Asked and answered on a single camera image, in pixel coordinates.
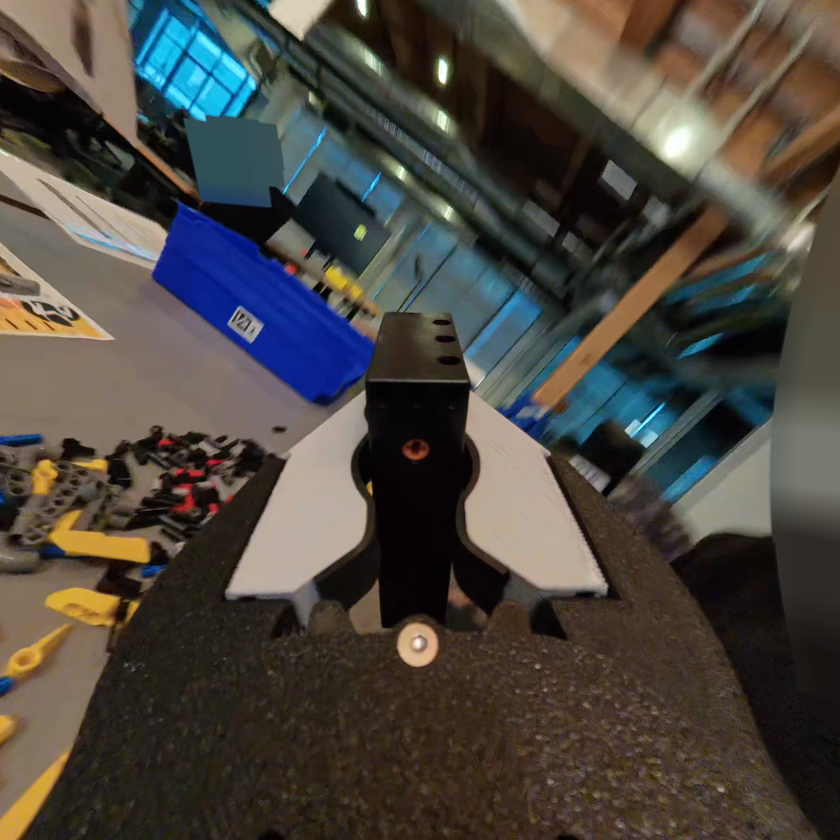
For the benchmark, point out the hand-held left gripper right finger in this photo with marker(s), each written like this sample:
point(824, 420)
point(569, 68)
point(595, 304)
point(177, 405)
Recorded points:
point(531, 518)

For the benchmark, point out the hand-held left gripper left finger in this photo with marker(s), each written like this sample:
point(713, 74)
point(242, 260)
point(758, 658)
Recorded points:
point(295, 525)

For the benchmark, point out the wooden beam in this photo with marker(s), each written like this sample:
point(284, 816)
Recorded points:
point(630, 308)

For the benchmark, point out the pile of grey yellow pieces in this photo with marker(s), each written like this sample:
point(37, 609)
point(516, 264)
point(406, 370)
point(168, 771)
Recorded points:
point(65, 489)

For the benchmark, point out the blue plastic storage bin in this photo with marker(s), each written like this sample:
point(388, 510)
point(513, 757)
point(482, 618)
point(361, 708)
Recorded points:
point(216, 275)

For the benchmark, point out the black display panel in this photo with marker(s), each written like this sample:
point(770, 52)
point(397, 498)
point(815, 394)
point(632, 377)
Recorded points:
point(344, 223)

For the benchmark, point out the yellow black printed sheet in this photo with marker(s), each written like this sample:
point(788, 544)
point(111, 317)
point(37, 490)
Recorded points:
point(39, 315)

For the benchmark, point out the white printed paper sheet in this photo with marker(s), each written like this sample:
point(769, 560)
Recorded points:
point(85, 216)

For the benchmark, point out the white panel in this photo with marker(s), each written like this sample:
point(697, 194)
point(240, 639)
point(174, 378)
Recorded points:
point(98, 65)

